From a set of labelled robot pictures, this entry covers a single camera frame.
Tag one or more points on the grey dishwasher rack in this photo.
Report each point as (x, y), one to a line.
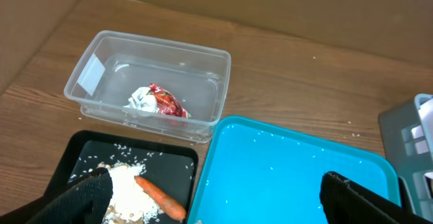
(407, 136)

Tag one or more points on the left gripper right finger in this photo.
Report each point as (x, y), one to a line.
(346, 202)

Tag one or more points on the red snack wrapper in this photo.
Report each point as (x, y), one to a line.
(167, 103)

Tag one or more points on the clear plastic bin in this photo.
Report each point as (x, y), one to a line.
(116, 64)

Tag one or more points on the teal serving tray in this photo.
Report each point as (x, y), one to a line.
(259, 173)

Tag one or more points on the black rectangular tray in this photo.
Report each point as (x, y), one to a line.
(171, 168)

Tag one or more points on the rice and peanut shell pile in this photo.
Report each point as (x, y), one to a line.
(129, 203)

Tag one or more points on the white tissue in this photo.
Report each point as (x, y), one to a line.
(142, 102)

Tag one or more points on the orange carrot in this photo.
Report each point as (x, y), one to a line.
(168, 204)

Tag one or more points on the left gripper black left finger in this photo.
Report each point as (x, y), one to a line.
(84, 200)

